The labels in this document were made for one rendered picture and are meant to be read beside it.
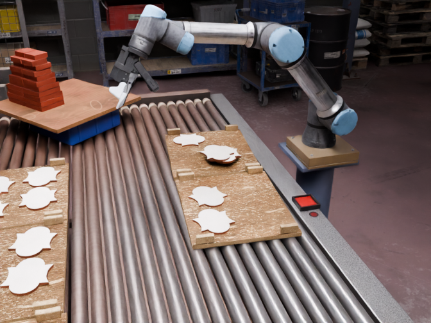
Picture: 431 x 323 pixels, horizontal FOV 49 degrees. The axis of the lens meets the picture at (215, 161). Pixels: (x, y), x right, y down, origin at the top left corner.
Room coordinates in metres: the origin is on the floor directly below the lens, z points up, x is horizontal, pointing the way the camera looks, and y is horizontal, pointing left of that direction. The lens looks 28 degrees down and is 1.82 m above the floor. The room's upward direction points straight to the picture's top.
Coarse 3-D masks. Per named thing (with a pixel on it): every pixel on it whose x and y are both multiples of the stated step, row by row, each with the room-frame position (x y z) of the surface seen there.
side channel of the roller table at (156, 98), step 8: (144, 96) 2.42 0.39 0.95; (152, 96) 2.42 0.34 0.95; (160, 96) 2.43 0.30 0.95; (168, 96) 2.44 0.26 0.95; (176, 96) 2.45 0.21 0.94; (184, 96) 2.46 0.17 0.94; (192, 96) 2.47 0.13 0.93; (200, 96) 2.48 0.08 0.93; (208, 96) 2.50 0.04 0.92; (128, 104) 2.38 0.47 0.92; (136, 104) 2.39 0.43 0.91
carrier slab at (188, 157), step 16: (176, 144) 1.85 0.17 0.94; (208, 144) 1.85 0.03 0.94; (224, 144) 1.85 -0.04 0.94; (240, 144) 1.85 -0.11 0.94; (176, 160) 1.69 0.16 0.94; (192, 160) 1.69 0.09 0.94; (208, 160) 1.69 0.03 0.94; (240, 160) 1.69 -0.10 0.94; (256, 160) 1.69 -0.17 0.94; (208, 176) 1.57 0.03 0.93
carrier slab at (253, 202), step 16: (224, 176) 1.56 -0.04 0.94; (240, 176) 1.56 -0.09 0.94; (256, 176) 1.56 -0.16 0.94; (224, 192) 1.44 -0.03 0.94; (240, 192) 1.44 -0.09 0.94; (256, 192) 1.44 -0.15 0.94; (272, 192) 1.44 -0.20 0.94; (192, 208) 1.34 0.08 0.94; (208, 208) 1.34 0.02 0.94; (224, 208) 1.34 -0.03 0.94; (240, 208) 1.34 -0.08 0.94; (256, 208) 1.34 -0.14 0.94; (272, 208) 1.34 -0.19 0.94; (192, 224) 1.25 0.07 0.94; (240, 224) 1.25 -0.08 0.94; (256, 224) 1.25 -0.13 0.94; (272, 224) 1.25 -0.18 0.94; (192, 240) 1.16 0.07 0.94; (224, 240) 1.16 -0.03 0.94; (240, 240) 1.16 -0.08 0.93; (256, 240) 1.17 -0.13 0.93
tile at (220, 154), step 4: (208, 148) 1.72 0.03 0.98; (212, 148) 1.72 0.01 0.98; (216, 148) 1.72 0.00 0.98; (220, 148) 1.72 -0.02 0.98; (224, 148) 1.72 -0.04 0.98; (200, 152) 1.69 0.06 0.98; (204, 152) 1.68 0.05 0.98; (208, 152) 1.68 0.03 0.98; (212, 152) 1.68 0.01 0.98; (216, 152) 1.68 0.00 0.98; (220, 152) 1.68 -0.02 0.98; (224, 152) 1.68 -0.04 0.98; (228, 152) 1.68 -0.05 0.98; (232, 152) 1.68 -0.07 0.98; (208, 156) 1.64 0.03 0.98; (212, 156) 1.64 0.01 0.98; (216, 156) 1.64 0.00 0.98; (220, 156) 1.64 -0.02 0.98; (224, 156) 1.64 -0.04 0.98; (228, 156) 1.64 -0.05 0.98; (216, 160) 1.62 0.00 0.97; (220, 160) 1.62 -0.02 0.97; (224, 160) 1.62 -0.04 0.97
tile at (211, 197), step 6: (204, 186) 1.47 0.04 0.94; (192, 192) 1.43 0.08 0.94; (198, 192) 1.43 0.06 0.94; (204, 192) 1.43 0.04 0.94; (210, 192) 1.43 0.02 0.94; (216, 192) 1.43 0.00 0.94; (192, 198) 1.40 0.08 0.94; (198, 198) 1.39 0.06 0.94; (204, 198) 1.39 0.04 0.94; (210, 198) 1.39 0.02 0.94; (216, 198) 1.39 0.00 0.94; (222, 198) 1.39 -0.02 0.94; (204, 204) 1.36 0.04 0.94; (210, 204) 1.35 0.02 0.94; (216, 204) 1.35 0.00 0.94
